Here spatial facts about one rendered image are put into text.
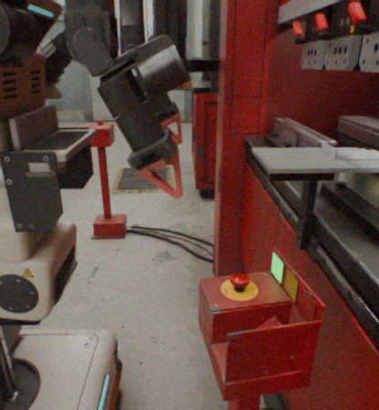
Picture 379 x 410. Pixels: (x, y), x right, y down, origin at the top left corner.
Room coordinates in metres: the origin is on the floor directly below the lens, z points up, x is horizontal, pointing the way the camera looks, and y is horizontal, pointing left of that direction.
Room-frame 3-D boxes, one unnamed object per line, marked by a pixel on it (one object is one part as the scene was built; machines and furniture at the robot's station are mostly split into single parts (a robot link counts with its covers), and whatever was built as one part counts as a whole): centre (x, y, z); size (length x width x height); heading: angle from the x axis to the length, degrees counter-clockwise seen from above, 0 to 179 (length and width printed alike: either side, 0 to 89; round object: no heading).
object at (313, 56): (1.18, -0.42, 1.26); 0.15 x 0.09 x 0.17; 2
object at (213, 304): (0.53, -0.12, 0.75); 0.20 x 0.16 x 0.18; 11
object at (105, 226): (2.37, 0.60, 0.41); 0.25 x 0.20 x 0.83; 92
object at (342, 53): (0.98, -0.42, 1.26); 0.15 x 0.09 x 0.17; 2
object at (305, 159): (0.75, -0.29, 1.00); 0.26 x 0.18 x 0.01; 92
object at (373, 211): (0.72, -0.38, 0.89); 0.30 x 0.05 x 0.03; 2
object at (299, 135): (1.31, -0.41, 0.92); 0.50 x 0.06 x 0.10; 2
